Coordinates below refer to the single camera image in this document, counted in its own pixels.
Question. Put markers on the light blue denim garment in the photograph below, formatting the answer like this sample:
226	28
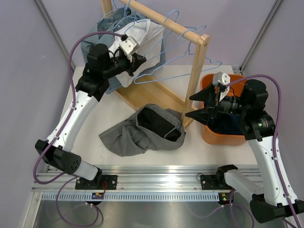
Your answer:
123	79

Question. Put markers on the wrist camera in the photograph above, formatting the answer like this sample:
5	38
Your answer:
220	81
129	46

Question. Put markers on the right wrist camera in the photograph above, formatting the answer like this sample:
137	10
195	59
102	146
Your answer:
220	81

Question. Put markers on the grey pleated skirt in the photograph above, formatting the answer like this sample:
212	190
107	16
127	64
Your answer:
150	128

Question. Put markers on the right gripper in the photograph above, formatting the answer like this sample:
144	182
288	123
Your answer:
207	94

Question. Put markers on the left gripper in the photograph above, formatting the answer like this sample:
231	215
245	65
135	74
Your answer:
136	60

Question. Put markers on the orange plastic basket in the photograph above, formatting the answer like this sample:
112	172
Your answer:
211	137

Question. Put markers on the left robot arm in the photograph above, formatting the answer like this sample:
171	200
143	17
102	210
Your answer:
102	64

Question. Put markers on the white shirt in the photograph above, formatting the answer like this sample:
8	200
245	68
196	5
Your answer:
150	46

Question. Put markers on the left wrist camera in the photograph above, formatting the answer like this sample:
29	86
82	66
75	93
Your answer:
129	46

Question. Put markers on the dark blue denim skirt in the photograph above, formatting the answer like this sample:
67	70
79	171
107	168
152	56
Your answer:
226	117

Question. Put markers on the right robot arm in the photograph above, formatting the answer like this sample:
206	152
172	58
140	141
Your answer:
276	198

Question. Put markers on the aluminium rail base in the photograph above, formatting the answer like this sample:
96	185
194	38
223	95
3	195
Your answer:
137	183

